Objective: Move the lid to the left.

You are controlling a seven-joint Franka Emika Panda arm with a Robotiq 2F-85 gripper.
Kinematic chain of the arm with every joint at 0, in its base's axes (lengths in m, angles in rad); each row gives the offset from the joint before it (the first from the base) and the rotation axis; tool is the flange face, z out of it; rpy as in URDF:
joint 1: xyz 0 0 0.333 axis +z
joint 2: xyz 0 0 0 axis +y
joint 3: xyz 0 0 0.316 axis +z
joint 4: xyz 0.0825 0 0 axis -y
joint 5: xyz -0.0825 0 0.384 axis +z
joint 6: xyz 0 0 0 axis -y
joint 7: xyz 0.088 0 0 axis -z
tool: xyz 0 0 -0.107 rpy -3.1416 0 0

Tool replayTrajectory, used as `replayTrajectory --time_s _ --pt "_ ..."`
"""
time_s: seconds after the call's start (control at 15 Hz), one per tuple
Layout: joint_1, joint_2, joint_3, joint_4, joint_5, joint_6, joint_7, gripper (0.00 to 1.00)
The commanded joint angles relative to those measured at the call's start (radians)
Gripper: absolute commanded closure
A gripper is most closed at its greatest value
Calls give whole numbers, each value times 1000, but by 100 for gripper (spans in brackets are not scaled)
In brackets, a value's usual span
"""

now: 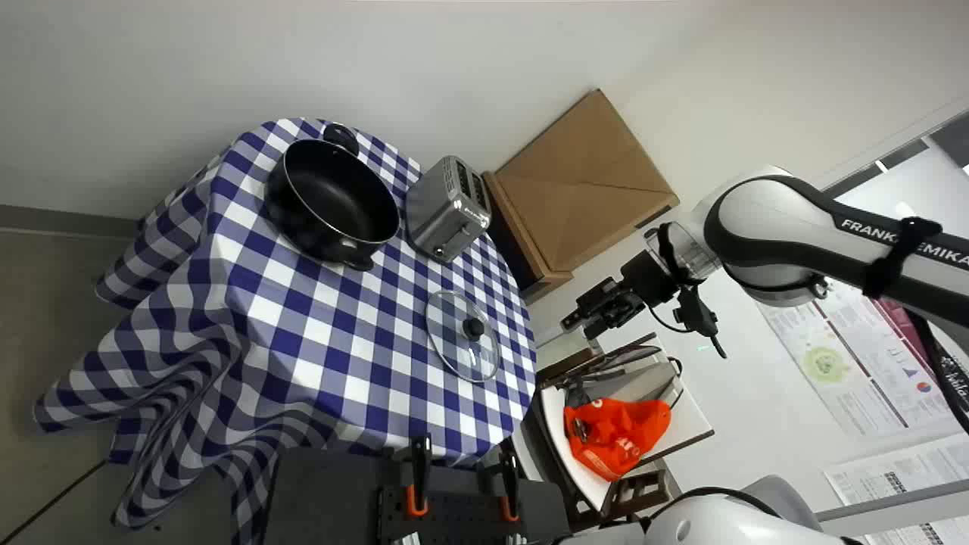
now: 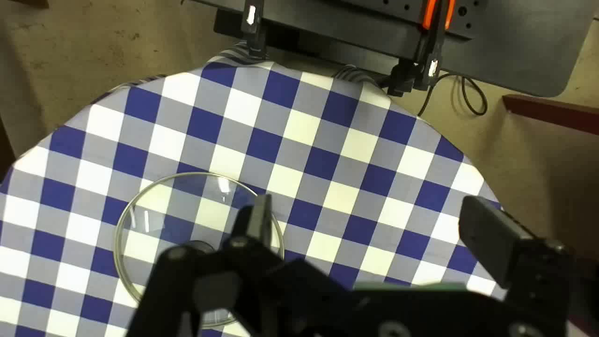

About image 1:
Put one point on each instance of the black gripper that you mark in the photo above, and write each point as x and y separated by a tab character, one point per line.
608	306

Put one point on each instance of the glass pot lid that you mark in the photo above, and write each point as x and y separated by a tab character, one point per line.
462	337

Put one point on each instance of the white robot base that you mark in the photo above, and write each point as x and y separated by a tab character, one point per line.
763	513

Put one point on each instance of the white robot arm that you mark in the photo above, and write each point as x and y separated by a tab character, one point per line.
782	241

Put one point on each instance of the large cardboard box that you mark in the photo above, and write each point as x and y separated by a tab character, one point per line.
572	193

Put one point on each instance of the orange plastic bag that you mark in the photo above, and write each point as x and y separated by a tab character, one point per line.
610	437

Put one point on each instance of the black orange clamp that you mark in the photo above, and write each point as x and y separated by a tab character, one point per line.
418	475
509	485

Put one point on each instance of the silver toaster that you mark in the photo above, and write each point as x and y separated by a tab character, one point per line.
447	209

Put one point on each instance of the black perforated mounting board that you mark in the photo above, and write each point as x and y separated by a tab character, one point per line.
463	509

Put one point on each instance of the black cooking pot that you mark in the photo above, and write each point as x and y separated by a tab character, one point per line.
329	201

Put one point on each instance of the blue white checkered tablecloth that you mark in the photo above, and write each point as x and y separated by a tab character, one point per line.
236	350

